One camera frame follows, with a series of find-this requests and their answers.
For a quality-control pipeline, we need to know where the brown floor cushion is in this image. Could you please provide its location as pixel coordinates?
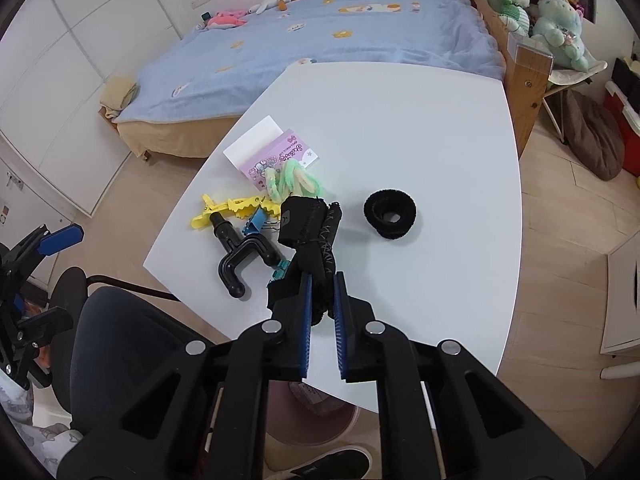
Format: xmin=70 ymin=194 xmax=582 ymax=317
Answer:
xmin=565 ymin=89 xmax=626 ymax=182

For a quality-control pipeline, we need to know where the folded beige towel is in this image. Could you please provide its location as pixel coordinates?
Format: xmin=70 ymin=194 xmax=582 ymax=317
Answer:
xmin=100 ymin=76 xmax=141 ymax=111

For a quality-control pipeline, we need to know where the white duck plush toy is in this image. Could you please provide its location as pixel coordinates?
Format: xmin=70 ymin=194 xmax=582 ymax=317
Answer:
xmin=248 ymin=0 xmax=311 ymax=15

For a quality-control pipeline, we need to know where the yellow hair clip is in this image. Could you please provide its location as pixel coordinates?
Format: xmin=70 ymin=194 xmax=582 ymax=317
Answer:
xmin=190 ymin=192 xmax=283 ymax=231

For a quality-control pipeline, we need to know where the black chair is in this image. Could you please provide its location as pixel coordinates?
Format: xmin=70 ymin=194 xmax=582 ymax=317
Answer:
xmin=47 ymin=267 xmax=181 ymax=411

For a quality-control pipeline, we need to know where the black shoe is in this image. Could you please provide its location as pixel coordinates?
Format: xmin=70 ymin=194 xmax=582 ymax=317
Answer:
xmin=265 ymin=447 xmax=373 ymax=480

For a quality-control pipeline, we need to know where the white wardrobe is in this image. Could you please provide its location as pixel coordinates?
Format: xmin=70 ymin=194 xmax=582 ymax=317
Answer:
xmin=0 ymin=0 xmax=198 ymax=221

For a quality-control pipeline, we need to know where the red storage box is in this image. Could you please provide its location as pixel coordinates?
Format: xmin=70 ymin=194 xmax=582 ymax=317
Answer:
xmin=602 ymin=80 xmax=640 ymax=176

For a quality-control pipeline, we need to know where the black fabric strap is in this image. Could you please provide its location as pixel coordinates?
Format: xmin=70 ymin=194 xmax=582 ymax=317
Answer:
xmin=266 ymin=195 xmax=344 ymax=327

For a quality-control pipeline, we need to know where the teal bear plush toy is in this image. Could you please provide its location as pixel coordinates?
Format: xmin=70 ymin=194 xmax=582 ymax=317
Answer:
xmin=530 ymin=0 xmax=608 ymax=71

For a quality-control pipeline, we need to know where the pink sticker pack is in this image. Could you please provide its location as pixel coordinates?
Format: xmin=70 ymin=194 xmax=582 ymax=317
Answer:
xmin=242 ymin=129 xmax=321 ymax=192

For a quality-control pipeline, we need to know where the light blue printed blanket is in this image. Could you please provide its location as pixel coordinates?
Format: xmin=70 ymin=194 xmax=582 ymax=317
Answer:
xmin=115 ymin=0 xmax=503 ymax=123

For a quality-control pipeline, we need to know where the black forked plastic attachment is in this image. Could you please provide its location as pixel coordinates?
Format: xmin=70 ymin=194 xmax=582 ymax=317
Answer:
xmin=209 ymin=212 xmax=281 ymax=298

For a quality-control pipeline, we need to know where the black foam ring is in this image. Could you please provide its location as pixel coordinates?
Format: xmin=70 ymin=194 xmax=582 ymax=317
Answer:
xmin=363 ymin=188 xmax=418 ymax=239

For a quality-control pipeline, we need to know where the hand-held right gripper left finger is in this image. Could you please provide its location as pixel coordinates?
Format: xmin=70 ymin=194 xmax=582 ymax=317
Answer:
xmin=57 ymin=272 xmax=314 ymax=480

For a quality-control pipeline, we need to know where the wooden bed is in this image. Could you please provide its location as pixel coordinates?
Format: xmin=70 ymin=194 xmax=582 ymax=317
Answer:
xmin=97 ymin=0 xmax=553 ymax=161

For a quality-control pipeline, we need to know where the white folding chair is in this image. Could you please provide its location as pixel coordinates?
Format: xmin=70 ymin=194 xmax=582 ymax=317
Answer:
xmin=542 ymin=57 xmax=608 ymax=146

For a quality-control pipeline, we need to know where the pink trash bin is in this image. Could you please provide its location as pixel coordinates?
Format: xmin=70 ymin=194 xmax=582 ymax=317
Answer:
xmin=265 ymin=380 xmax=361 ymax=448

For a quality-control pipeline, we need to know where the white paper card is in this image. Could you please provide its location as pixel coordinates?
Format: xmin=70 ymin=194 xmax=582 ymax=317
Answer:
xmin=222 ymin=116 xmax=286 ymax=171

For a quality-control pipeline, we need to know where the white slotted cabinet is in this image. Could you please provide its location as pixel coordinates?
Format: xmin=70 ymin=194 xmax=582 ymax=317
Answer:
xmin=600 ymin=240 xmax=640 ymax=381

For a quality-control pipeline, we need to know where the grey printed cloth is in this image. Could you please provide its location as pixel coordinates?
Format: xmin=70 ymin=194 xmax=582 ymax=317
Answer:
xmin=0 ymin=375 xmax=83 ymax=466

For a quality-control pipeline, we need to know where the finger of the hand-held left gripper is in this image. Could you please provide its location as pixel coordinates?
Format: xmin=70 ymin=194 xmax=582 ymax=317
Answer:
xmin=9 ymin=225 xmax=85 ymax=272
xmin=15 ymin=307 xmax=75 ymax=350

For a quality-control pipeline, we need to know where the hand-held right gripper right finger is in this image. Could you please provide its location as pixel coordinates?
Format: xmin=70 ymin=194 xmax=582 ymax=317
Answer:
xmin=333 ymin=271 xmax=586 ymax=480

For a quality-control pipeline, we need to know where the pink plush toy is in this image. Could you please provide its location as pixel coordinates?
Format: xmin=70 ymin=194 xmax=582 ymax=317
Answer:
xmin=205 ymin=8 xmax=251 ymax=29

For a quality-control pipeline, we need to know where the blue binder clip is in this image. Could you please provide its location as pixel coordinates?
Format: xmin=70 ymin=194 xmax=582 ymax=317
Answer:
xmin=241 ymin=208 xmax=281 ymax=238

